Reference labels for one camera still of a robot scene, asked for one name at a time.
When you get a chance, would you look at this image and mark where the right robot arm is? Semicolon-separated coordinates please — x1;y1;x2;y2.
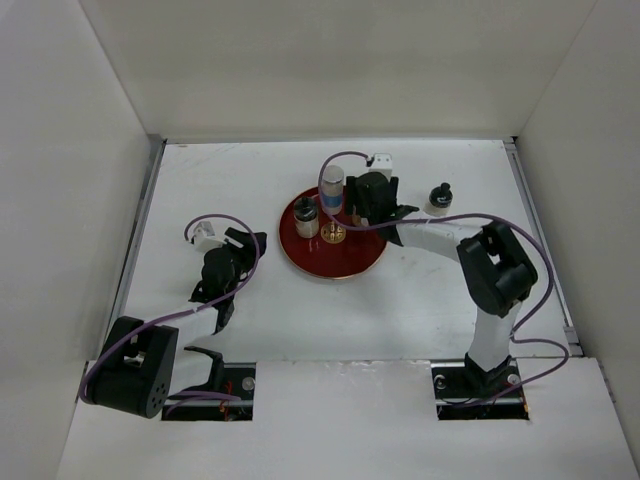
345;172;538;396

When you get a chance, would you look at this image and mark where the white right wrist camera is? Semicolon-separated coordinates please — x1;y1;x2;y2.
366;153;393;179

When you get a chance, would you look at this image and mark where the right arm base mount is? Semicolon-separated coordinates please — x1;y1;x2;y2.
431;361;529;421

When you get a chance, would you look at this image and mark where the black cap grinder bottle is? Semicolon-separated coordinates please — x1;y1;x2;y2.
424;182;453;217
293;196;319;239

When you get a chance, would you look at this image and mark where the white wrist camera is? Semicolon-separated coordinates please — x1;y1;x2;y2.
191;221;224;253
366;153;393;179

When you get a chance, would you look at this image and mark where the tall blue label spice jar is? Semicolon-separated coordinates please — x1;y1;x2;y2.
320;165;345;216

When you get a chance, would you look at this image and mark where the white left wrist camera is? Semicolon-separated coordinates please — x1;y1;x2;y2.
191;221;224;253

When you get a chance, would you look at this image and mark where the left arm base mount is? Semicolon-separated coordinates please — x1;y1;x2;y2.
161;363;257;422

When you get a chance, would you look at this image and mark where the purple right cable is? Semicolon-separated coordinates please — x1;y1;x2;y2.
317;149;572;406

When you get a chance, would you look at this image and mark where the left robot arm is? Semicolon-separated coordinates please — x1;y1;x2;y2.
79;224;267;419

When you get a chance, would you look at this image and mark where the red round tray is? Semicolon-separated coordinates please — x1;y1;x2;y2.
278;187;387;279

